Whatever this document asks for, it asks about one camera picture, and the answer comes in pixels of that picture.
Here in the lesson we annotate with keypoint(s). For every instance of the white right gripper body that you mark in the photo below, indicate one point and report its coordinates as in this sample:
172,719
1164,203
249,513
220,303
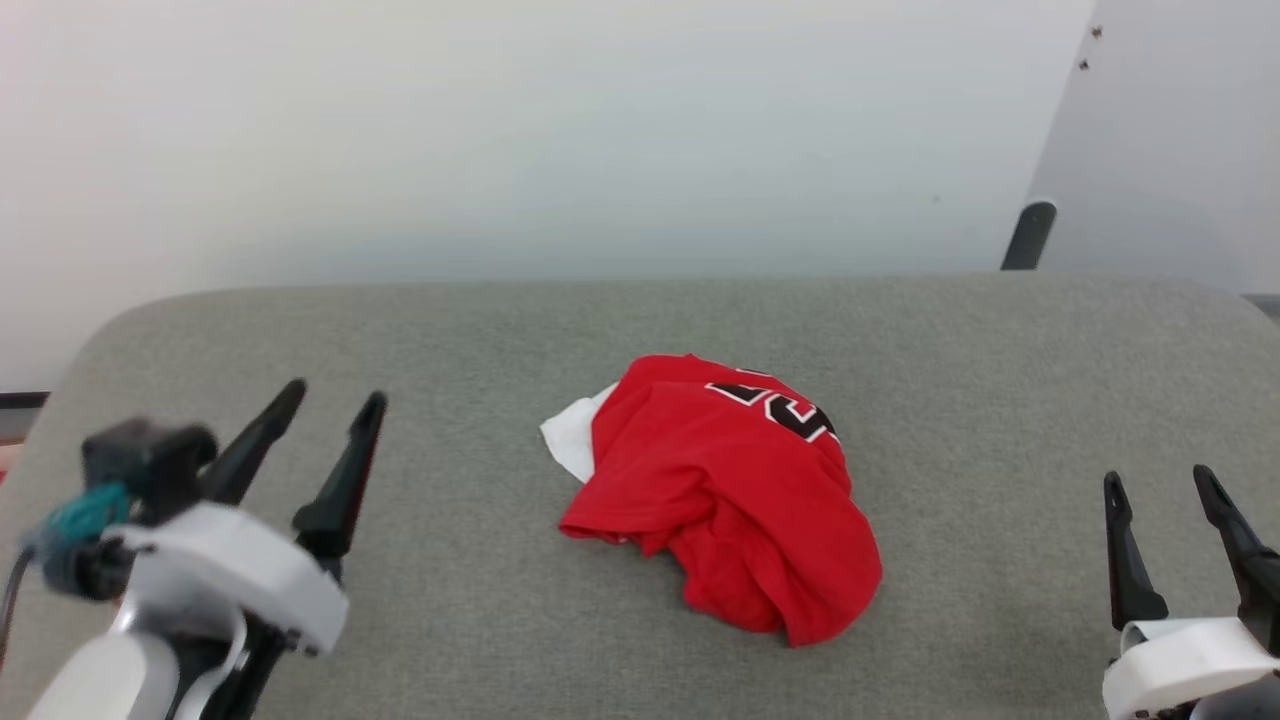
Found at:
1190,665

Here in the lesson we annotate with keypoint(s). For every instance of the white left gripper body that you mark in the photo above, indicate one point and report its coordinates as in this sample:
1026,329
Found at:
230,565

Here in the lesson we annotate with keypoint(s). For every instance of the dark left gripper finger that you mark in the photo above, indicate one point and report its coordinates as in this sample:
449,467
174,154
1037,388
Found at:
255,445
345,490

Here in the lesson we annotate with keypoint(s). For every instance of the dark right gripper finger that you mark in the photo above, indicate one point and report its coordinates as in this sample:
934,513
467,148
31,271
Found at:
1128,570
1255,575

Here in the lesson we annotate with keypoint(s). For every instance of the red and white jersey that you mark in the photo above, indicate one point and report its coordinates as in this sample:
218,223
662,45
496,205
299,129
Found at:
720,480

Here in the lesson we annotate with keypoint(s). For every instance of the dark grey slanted pole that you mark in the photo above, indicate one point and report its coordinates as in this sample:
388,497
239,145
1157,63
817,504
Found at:
1028,235

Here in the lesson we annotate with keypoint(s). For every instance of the white board with screws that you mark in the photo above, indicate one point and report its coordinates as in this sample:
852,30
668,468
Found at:
1170,140

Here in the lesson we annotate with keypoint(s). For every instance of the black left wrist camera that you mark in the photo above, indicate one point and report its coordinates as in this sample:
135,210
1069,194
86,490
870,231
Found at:
150,460

